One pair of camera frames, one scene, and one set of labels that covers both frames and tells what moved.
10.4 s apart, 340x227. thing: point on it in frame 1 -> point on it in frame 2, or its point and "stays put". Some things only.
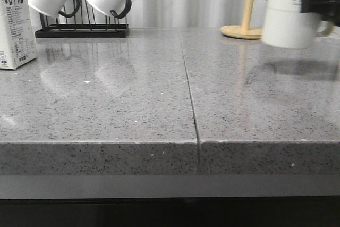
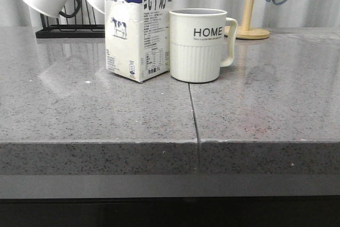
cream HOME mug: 283,25 -> 196,43
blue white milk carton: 17,46 -> 137,23
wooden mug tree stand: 245,31 stays put
